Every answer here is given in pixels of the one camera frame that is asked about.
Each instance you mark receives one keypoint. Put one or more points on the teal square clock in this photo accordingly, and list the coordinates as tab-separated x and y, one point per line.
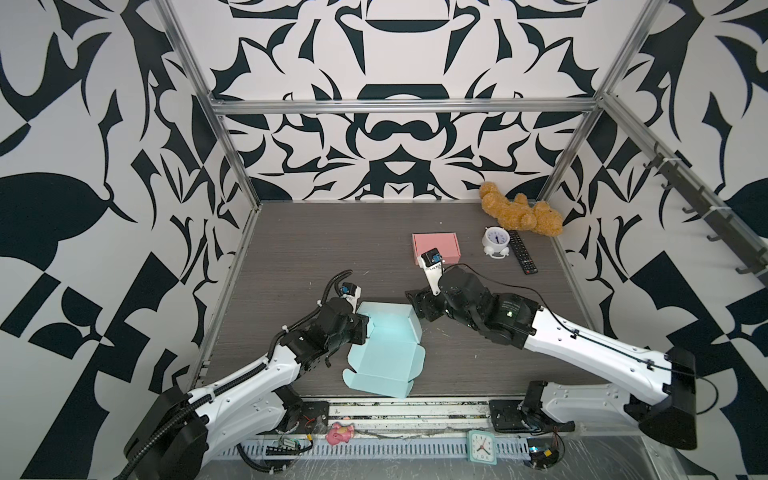
481	447

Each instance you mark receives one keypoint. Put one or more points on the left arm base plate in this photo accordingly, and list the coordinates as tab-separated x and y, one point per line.
301	420

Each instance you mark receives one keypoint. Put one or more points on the small circuit board left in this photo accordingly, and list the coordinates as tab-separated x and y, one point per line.
290	447

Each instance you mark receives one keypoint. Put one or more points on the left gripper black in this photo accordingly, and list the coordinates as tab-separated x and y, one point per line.
360	321

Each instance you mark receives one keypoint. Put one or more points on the light blue paper box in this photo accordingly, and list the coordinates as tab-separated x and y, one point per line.
391	357

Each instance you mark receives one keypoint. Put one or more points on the small circuit board right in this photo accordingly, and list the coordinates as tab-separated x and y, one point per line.
544	453

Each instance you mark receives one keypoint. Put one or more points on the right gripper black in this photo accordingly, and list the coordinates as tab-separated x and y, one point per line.
420	298

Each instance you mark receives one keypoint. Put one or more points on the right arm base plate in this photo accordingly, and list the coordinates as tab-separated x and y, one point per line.
507	415

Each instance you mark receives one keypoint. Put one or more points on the pink paper box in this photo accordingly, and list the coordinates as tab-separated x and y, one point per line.
446	243

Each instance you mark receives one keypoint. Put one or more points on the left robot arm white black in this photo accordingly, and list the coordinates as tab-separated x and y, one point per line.
183	431

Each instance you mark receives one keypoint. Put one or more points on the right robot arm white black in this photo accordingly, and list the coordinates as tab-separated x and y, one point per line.
654	391

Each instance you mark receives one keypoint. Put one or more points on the black remote control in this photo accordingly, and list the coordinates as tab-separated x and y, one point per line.
521	253

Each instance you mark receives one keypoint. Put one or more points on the white alarm clock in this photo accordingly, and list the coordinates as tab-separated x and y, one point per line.
495	242

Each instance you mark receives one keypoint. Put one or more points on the small circuit board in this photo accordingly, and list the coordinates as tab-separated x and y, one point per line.
290	447
544	453

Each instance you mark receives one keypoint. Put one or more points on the pink small toy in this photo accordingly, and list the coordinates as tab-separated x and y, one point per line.
340	434

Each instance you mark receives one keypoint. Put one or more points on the brown teddy bear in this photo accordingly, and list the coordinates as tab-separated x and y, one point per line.
518	214

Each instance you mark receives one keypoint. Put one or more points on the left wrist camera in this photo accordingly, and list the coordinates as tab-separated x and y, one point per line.
351	293

